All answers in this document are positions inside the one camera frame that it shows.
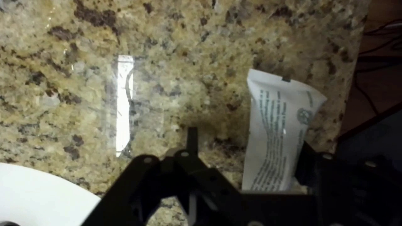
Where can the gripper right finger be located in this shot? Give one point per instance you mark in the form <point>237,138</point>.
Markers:
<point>351,191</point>

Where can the white plate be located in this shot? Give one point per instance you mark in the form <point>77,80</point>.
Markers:
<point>37,197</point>

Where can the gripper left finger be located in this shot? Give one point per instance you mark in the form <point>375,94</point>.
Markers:
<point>194,179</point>

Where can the white tube with green print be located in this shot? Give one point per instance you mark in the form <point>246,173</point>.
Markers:
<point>278,125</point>

